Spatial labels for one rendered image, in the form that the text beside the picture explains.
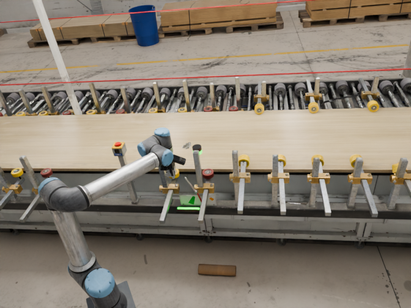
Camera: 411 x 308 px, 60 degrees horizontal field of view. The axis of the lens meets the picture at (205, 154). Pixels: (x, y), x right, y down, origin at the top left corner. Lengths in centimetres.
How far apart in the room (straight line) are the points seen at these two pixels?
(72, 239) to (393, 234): 239
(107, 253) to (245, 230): 124
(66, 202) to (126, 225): 162
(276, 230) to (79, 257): 165
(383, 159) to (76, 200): 198
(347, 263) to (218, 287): 105
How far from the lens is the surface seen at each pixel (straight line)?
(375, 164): 265
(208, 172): 249
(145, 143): 205
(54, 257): 357
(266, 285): 296
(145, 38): 777
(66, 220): 193
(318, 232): 310
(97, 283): 210
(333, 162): 260
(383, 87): 380
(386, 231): 321
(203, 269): 298
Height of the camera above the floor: 249
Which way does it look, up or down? 37 degrees down
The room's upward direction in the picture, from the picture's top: 7 degrees counter-clockwise
